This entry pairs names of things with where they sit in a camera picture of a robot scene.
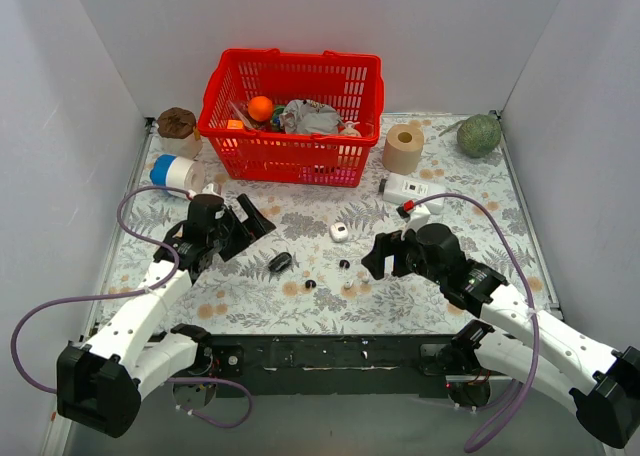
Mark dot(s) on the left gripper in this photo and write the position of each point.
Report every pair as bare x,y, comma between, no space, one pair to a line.
235,231

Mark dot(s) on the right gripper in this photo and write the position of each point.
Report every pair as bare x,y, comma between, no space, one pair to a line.
396,254

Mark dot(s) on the black earbud charging case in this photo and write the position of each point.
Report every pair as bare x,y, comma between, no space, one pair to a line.
280,262

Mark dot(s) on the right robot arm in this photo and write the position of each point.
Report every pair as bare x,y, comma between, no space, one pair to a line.
598,382

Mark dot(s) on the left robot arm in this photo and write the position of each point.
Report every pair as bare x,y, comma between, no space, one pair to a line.
102,382

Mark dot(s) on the white earbud charging case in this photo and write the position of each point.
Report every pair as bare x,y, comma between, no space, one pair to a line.
339,232

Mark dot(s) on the white rectangular bottle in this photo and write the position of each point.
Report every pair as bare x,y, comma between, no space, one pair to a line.
398,189

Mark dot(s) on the floral table mat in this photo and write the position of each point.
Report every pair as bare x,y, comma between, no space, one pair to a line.
241,296

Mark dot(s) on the brown paper roll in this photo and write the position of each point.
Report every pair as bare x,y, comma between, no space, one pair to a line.
403,149

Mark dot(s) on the red plastic shopping basket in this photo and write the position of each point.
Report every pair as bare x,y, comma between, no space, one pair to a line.
350,83

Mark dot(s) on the orange fruit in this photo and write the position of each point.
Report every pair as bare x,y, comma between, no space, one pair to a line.
260,108

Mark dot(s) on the crumpled grey foil bag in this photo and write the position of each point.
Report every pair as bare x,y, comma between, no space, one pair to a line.
307,117

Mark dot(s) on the beige toy in basket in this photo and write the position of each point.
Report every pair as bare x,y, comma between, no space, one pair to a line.
350,130

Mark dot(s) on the green melon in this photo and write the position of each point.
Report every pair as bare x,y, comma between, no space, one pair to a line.
479,135

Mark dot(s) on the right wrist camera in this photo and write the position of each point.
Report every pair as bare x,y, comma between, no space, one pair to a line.
414,216

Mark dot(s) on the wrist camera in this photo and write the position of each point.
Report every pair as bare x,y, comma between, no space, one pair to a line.
414,216
209,189

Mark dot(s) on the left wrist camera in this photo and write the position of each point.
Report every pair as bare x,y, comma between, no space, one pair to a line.
209,189

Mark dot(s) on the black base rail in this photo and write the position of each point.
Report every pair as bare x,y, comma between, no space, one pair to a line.
279,365

